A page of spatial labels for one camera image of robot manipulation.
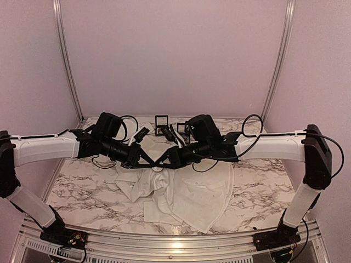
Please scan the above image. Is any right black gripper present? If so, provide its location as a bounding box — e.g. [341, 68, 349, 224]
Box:
[154, 140, 211, 170]

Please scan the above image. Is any red round brooch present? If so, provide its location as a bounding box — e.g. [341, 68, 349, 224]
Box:
[151, 167, 164, 173]

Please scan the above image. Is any white button shirt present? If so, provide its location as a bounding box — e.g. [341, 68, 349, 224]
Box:
[114, 119, 235, 235]

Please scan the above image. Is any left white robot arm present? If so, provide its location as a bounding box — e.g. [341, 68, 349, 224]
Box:
[1, 113, 78, 232]

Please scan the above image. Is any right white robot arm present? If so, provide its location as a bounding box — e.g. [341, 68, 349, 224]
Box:
[155, 115, 332, 245]

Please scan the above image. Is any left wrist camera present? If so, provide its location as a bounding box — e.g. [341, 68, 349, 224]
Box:
[128, 127, 150, 146]

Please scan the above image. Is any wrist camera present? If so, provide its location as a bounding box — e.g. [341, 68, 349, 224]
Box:
[128, 127, 150, 146]
[161, 124, 186, 148]

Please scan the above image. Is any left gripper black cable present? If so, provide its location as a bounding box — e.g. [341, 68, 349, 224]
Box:
[92, 115, 139, 169]

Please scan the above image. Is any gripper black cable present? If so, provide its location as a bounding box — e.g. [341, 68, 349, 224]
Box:
[191, 114, 264, 173]
[92, 115, 139, 169]

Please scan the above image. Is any black display frame left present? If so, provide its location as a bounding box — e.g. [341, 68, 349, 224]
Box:
[155, 115, 169, 136]

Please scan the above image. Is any black display frame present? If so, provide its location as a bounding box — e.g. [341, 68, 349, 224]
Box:
[177, 122, 188, 135]
[155, 115, 169, 136]
[184, 122, 192, 144]

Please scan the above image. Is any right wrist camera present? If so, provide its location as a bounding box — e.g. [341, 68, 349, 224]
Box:
[161, 124, 186, 148]

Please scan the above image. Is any black display frame middle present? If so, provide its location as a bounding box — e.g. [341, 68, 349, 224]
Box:
[177, 122, 188, 135]

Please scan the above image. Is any black display frame right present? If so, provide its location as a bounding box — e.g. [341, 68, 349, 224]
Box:
[184, 122, 192, 144]

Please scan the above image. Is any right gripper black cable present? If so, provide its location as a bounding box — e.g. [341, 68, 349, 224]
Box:
[191, 114, 264, 173]

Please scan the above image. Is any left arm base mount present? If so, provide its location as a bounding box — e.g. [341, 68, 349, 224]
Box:
[40, 210, 88, 250]

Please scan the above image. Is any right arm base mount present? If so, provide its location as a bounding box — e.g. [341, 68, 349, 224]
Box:
[253, 212, 301, 251]

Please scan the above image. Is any aluminium front rail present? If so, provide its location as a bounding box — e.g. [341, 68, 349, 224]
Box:
[10, 219, 331, 263]

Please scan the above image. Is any left aluminium corner post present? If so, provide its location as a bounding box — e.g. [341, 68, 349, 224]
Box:
[52, 0, 84, 122]

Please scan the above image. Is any aluminium corner post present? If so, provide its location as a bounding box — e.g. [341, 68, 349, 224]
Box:
[52, 0, 84, 122]
[261, 0, 296, 123]

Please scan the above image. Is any right aluminium corner post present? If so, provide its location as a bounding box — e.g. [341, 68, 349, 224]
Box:
[261, 0, 296, 123]

